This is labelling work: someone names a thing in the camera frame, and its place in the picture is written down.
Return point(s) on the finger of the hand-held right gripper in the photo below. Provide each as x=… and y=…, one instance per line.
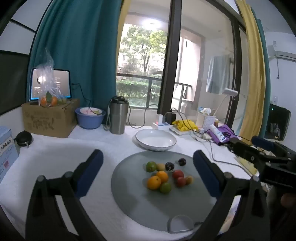
x=263, y=142
x=245, y=150

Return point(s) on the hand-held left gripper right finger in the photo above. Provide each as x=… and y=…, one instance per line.
x=205, y=173

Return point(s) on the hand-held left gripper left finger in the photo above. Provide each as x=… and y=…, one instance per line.
x=90, y=171

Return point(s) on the small yellow fruit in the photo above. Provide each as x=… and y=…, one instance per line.
x=189, y=179
x=160, y=166

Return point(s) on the red tomato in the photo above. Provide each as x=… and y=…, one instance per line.
x=181, y=182
x=177, y=174

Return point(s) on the dark cherry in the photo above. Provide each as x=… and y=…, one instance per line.
x=169, y=166
x=182, y=161

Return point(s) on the green lime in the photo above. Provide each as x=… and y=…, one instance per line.
x=165, y=188
x=151, y=166

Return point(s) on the orange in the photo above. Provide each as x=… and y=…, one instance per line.
x=162, y=176
x=154, y=182

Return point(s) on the white plate with dark rim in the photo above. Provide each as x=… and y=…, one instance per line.
x=155, y=140

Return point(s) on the person's right hand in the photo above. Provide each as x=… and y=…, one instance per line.
x=288, y=201

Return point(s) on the black appliance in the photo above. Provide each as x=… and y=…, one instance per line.
x=278, y=120

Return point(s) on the purple pouch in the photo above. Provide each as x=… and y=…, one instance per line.
x=225, y=129

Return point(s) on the white and blue tube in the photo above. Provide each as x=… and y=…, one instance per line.
x=218, y=134

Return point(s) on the white lattice storage box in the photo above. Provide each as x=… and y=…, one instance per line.
x=207, y=121

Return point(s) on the blue plastic bowl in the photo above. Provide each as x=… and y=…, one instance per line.
x=90, y=121

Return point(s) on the white flat tray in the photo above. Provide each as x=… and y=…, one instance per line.
x=178, y=132

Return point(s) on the stainless steel tumbler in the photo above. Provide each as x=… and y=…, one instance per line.
x=118, y=118

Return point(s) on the white desk lamp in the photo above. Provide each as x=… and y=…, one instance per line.
x=230, y=92

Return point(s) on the grey round placemat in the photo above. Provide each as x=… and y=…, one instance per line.
x=138, y=208

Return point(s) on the white power strip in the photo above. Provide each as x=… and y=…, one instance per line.
x=161, y=126

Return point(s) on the black charger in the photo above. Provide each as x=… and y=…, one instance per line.
x=170, y=118

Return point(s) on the cardboard box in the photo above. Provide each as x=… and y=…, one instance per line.
x=48, y=120

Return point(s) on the white charger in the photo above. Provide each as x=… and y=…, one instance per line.
x=161, y=118

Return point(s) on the black round device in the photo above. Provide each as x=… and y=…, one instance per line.
x=24, y=138

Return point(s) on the yellow curtain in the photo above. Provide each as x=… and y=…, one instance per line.
x=251, y=69

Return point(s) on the light blue hanging towel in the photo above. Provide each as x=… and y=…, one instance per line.
x=218, y=74

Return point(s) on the light blue carton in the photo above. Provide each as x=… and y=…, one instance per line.
x=7, y=150

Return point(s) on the tablet with lit screen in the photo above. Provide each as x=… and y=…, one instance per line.
x=61, y=83

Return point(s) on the clear plastic bag of tangerines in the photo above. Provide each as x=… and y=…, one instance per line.
x=47, y=88

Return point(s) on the white air conditioner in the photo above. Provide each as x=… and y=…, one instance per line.
x=284, y=46

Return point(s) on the balcony railing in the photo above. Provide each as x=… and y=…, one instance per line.
x=138, y=77

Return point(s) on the dark sliding door frame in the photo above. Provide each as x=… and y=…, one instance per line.
x=172, y=58

